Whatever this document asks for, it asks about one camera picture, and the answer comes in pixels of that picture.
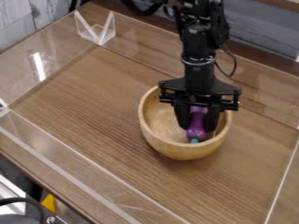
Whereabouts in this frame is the clear acrylic tray wall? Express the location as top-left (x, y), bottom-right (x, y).
top-left (0, 100), bottom-right (190, 224)

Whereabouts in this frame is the black cable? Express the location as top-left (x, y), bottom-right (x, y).
top-left (0, 197), bottom-right (45, 224)

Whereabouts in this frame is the yellow black device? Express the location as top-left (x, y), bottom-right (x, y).
top-left (25, 193), bottom-right (81, 224)

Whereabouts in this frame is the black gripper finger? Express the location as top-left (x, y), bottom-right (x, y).
top-left (174, 102), bottom-right (191, 130)
top-left (206, 104), bottom-right (221, 132)

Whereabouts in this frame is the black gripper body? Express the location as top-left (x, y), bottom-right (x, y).
top-left (158, 64), bottom-right (242, 111)

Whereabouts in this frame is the brown wooden bowl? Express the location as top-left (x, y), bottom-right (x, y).
top-left (138, 87), bottom-right (233, 160)

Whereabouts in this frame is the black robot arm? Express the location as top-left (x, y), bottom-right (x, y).
top-left (121, 0), bottom-right (242, 132)

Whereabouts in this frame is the purple toy eggplant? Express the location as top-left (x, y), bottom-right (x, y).
top-left (186, 106), bottom-right (209, 144)

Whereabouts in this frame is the clear acrylic corner bracket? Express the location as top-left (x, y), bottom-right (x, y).
top-left (74, 11), bottom-right (117, 46)

